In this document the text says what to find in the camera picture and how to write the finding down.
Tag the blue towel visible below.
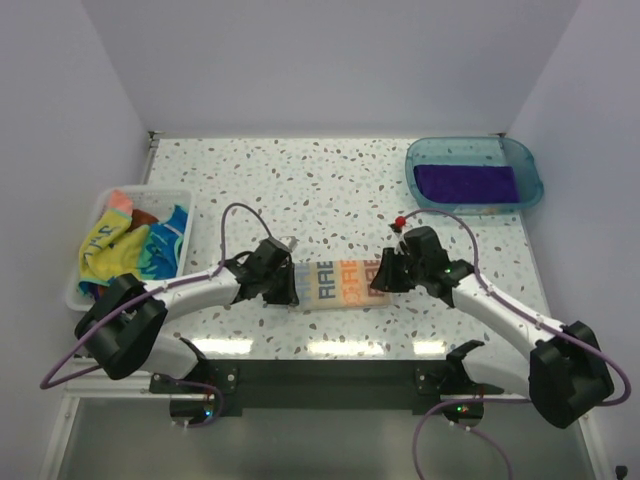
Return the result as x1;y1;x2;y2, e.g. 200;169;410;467
139;205;188;280

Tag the colourful printed towel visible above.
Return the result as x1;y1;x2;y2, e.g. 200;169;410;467
290;260;393;312

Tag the brown towel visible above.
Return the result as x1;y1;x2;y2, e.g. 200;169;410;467
128;209;158;232

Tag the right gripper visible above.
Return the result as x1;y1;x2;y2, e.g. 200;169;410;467
370;248;427;293

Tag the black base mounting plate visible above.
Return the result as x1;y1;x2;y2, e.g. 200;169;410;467
149;359;503;420

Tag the purple towel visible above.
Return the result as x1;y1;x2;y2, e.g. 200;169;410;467
413;164;520;205

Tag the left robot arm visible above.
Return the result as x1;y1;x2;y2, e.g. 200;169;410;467
74;236;299;393

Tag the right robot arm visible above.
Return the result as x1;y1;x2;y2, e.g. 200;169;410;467
371;223;614;428

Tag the yellow green patterned towel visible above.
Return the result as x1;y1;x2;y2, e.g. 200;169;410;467
78;207;149;295

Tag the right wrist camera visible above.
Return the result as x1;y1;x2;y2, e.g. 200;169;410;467
390;216;407;237

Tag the teal translucent plastic bin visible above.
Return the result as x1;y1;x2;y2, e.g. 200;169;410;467
405;136;544;215

